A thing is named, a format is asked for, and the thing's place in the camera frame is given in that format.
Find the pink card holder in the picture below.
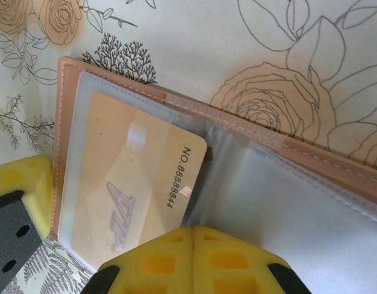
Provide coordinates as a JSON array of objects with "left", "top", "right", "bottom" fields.
[{"left": 48, "top": 56, "right": 377, "bottom": 294}]

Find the gold VIP card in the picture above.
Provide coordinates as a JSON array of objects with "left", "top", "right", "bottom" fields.
[{"left": 68, "top": 91, "right": 209, "bottom": 261}]

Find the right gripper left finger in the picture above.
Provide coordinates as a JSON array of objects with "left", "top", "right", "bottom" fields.
[{"left": 97, "top": 225, "right": 194, "bottom": 294}]

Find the floral table cover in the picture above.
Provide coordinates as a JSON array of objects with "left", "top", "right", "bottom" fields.
[{"left": 0, "top": 0, "right": 377, "bottom": 294}]

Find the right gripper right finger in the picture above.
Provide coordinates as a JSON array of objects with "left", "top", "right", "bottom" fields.
[{"left": 193, "top": 224, "right": 290, "bottom": 294}]

